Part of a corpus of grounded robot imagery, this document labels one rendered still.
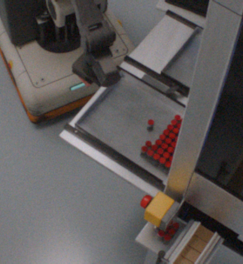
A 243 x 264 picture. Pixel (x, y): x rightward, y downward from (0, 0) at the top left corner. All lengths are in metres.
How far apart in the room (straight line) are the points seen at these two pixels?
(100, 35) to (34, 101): 1.26
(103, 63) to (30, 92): 1.23
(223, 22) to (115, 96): 0.99
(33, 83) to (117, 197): 0.68
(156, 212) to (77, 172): 1.23
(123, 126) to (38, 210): 0.96
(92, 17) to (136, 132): 0.53
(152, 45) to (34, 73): 0.84
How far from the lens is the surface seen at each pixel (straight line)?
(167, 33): 2.06
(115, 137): 1.79
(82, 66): 1.57
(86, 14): 1.41
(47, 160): 2.75
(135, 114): 1.84
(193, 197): 1.52
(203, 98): 1.13
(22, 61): 2.74
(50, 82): 2.65
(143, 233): 1.67
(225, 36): 0.96
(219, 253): 1.77
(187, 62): 1.98
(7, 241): 2.61
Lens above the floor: 2.45
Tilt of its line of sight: 61 degrees down
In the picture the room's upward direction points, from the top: 4 degrees clockwise
